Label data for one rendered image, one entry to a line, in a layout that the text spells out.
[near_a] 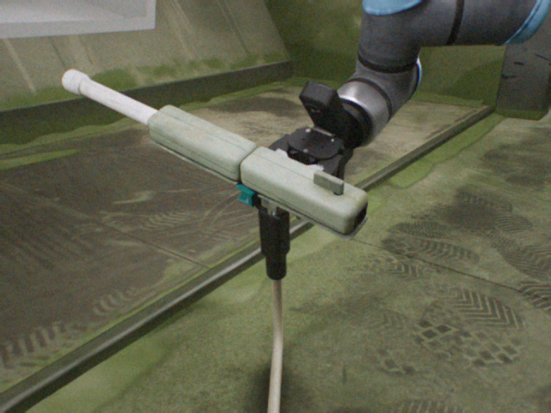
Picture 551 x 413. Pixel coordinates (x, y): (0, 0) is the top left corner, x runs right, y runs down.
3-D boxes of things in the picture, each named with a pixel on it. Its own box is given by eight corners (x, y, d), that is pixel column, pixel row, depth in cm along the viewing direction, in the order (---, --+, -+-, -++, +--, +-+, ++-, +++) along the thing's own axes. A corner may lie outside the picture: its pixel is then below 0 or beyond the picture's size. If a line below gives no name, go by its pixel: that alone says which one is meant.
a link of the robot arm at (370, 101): (393, 92, 73) (333, 72, 77) (376, 110, 70) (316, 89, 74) (384, 141, 79) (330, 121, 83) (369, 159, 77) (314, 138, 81)
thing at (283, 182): (357, 301, 71) (375, 179, 55) (339, 326, 68) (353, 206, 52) (117, 169, 92) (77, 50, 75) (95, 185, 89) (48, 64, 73)
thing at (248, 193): (273, 188, 66) (272, 175, 64) (253, 207, 64) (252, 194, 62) (256, 181, 67) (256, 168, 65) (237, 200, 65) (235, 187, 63)
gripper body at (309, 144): (324, 208, 71) (365, 159, 78) (326, 163, 65) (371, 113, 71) (279, 188, 74) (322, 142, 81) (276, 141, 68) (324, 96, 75)
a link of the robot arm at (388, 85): (377, 30, 83) (368, 83, 90) (337, 67, 76) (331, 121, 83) (432, 48, 79) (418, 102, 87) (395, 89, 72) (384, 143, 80)
